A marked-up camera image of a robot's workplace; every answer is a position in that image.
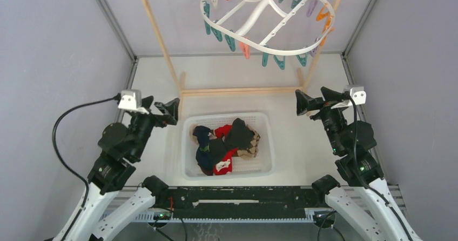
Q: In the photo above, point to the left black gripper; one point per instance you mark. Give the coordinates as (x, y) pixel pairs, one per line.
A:
(170, 113)

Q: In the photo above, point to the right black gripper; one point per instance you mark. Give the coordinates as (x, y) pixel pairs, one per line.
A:
(304, 102)

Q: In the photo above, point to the santa pattern dark sock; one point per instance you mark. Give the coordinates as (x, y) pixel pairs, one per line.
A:
(203, 157)

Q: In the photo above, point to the black sock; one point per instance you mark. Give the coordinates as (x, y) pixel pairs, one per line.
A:
(218, 150)
(240, 136)

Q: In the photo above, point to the brown striped sock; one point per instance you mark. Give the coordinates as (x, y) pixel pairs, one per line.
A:
(206, 171)

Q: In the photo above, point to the argyle brown sock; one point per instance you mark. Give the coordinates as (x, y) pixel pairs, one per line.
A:
(252, 150)

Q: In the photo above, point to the red sock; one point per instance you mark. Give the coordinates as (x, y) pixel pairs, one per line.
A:
(225, 166)
(223, 131)

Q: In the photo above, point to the beige sock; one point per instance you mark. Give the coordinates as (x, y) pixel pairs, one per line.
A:
(194, 138)

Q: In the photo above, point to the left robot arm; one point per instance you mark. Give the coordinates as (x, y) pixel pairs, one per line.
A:
(121, 147)

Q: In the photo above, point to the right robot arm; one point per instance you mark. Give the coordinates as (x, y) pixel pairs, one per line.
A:
(351, 140)

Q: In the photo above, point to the white oval clip hanger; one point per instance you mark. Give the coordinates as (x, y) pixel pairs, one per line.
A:
(301, 31)

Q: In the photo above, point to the white plastic laundry basket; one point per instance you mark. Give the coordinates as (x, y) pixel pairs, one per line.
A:
(261, 165)

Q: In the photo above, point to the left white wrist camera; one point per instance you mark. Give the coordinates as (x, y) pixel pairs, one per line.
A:
(131, 101)

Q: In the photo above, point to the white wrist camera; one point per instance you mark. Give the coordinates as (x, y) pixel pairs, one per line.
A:
(131, 101)
(352, 94)

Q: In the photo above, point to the wooden drying rack frame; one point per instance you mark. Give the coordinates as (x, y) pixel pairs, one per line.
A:
(222, 89)

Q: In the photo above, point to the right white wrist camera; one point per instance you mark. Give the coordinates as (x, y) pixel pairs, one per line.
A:
(352, 94)

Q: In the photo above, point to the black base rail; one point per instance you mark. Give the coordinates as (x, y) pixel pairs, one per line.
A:
(241, 202)

